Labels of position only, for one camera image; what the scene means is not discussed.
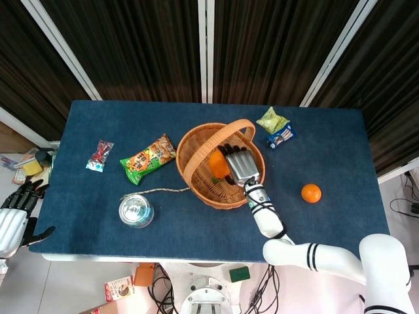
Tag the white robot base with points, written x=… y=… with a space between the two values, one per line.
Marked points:
x=204 y=294

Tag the orange box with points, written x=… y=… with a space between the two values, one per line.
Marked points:
x=144 y=275

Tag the dark pleated screen panel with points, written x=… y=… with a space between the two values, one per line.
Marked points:
x=386 y=72
x=26 y=72
x=131 y=49
x=271 y=49

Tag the green snack bag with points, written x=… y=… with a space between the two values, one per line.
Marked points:
x=147 y=160

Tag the orange wicker basket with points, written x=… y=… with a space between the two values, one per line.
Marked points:
x=203 y=193

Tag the blue cookie packet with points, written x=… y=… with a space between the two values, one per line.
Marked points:
x=281 y=137

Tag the yellow block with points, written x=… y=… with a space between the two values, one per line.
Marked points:
x=32 y=167

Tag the clear tub of binder clips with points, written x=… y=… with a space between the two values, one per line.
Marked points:
x=135 y=212

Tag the green sponge block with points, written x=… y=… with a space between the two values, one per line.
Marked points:
x=239 y=274

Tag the red white snack box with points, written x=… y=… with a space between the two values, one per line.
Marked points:
x=119 y=289

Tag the dark green cup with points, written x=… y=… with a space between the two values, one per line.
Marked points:
x=44 y=156

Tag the green leaf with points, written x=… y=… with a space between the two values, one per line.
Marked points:
x=215 y=180

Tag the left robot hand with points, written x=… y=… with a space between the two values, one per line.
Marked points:
x=10 y=225

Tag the blue table cloth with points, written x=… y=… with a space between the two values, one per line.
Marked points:
x=196 y=235

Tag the white screen frame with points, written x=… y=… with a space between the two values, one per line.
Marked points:
x=206 y=49
x=337 y=55
x=62 y=52

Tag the small orange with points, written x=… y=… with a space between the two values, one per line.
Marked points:
x=311 y=193

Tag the big orange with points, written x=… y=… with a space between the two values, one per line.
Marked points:
x=217 y=165

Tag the light green snack packet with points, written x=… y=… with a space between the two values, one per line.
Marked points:
x=271 y=121

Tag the red candy packet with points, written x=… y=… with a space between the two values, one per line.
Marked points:
x=99 y=156

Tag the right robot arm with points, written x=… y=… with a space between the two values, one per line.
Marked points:
x=271 y=222

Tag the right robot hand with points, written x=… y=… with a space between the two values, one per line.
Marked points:
x=242 y=165

